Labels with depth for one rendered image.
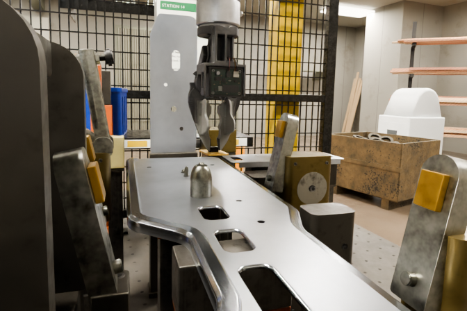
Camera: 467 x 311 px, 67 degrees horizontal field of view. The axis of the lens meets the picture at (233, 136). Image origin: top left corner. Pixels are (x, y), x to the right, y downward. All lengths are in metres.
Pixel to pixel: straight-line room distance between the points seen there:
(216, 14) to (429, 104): 5.06
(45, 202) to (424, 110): 5.40
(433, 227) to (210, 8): 0.44
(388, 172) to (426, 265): 3.62
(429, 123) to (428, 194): 5.21
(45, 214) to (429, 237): 0.27
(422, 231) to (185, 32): 0.72
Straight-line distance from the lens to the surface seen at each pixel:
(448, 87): 9.34
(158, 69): 0.89
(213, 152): 0.64
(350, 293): 0.31
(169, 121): 0.90
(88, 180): 0.29
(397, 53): 8.72
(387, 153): 3.93
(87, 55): 0.61
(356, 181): 4.19
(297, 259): 0.35
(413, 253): 0.34
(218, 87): 0.57
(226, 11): 0.60
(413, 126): 5.33
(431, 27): 9.42
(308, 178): 0.63
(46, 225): 0.18
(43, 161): 0.17
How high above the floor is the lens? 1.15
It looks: 7 degrees down
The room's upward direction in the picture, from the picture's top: 1 degrees clockwise
